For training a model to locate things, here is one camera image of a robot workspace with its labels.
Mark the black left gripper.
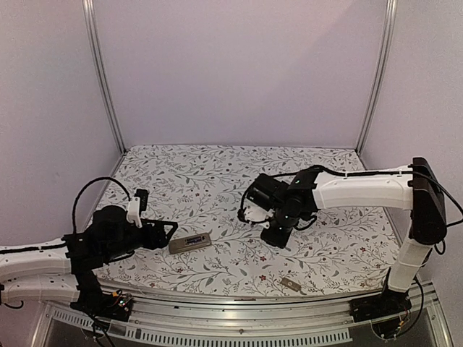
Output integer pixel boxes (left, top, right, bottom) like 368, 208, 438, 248
103, 219, 178, 262

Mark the white remote control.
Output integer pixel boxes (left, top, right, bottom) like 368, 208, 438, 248
169, 233, 211, 254

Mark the grey battery compartment cover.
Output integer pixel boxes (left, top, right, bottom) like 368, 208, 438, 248
280, 278, 305, 296

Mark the black battery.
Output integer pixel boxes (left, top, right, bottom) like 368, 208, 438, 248
184, 236, 205, 246

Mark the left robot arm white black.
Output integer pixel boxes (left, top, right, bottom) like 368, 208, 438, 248
1, 205, 178, 314

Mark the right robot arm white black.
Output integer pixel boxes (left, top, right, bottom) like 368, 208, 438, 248
238, 157, 448, 315

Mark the floral patterned table mat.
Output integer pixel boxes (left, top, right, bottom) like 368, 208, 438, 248
95, 145, 399, 297

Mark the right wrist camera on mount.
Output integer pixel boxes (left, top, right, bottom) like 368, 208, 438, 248
237, 205, 274, 229

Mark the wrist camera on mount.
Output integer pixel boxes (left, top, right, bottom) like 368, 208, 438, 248
126, 189, 149, 228
237, 205, 274, 229

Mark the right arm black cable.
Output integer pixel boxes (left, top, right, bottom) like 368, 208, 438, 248
238, 187, 261, 221

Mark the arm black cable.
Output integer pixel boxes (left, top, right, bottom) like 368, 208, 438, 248
238, 187, 261, 221
71, 176, 132, 232

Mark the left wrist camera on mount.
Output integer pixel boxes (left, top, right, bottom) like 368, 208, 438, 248
126, 189, 149, 228

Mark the front aluminium rail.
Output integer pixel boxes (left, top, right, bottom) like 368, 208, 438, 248
42, 278, 441, 335

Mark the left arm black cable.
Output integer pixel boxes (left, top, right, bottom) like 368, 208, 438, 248
71, 176, 132, 232

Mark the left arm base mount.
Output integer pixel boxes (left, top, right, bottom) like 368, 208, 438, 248
70, 271, 133, 322

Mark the white slotted cable duct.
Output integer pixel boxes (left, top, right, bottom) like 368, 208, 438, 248
50, 301, 354, 346

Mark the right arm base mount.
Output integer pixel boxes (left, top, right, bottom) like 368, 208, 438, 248
349, 287, 412, 322

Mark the left aluminium frame post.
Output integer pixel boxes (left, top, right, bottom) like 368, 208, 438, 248
82, 0, 127, 155

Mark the aluminium frame post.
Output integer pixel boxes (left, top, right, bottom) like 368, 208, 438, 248
82, 0, 127, 155
355, 0, 397, 157

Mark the right aluminium frame post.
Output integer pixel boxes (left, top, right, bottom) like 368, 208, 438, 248
355, 0, 397, 157

